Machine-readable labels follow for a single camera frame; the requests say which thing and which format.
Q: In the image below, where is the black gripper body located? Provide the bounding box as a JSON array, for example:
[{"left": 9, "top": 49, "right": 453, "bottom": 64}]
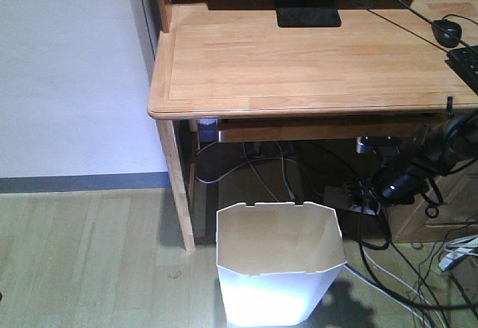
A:
[{"left": 365, "top": 155, "right": 429, "bottom": 205}]

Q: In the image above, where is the black computer mouse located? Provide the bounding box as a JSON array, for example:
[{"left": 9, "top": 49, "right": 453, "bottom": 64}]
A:
[{"left": 431, "top": 19, "right": 462, "bottom": 48}]

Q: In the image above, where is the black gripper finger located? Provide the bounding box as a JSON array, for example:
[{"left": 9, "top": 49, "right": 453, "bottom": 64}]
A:
[{"left": 344, "top": 180, "right": 369, "bottom": 198}]

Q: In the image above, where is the black keyboard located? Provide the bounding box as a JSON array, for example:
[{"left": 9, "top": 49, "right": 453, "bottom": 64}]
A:
[{"left": 447, "top": 46, "right": 478, "bottom": 93}]

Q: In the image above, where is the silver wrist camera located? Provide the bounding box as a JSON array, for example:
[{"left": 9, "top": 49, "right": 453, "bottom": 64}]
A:
[{"left": 356, "top": 136, "right": 401, "bottom": 155}]

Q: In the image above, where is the black monitor stand base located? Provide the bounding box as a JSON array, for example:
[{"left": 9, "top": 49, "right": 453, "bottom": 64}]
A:
[{"left": 274, "top": 0, "right": 341, "bottom": 28}]

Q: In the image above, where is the white power strip at right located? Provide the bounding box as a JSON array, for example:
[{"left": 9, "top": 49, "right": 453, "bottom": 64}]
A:
[{"left": 438, "top": 235, "right": 477, "bottom": 271}]

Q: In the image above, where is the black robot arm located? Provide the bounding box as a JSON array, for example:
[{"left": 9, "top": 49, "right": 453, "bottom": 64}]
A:
[{"left": 344, "top": 110, "right": 477, "bottom": 207}]

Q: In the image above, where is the wooden desk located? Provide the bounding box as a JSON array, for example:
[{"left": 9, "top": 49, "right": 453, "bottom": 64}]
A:
[{"left": 148, "top": 0, "right": 477, "bottom": 250}]

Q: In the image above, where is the white plastic trash bin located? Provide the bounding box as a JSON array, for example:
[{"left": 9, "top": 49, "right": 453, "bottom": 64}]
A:
[{"left": 216, "top": 202, "right": 347, "bottom": 327}]

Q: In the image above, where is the white power strip under desk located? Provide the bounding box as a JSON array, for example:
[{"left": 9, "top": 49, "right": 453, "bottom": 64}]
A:
[{"left": 323, "top": 185, "right": 381, "bottom": 216}]

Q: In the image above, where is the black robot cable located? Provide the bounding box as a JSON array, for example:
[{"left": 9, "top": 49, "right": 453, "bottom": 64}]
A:
[{"left": 356, "top": 193, "right": 478, "bottom": 311}]

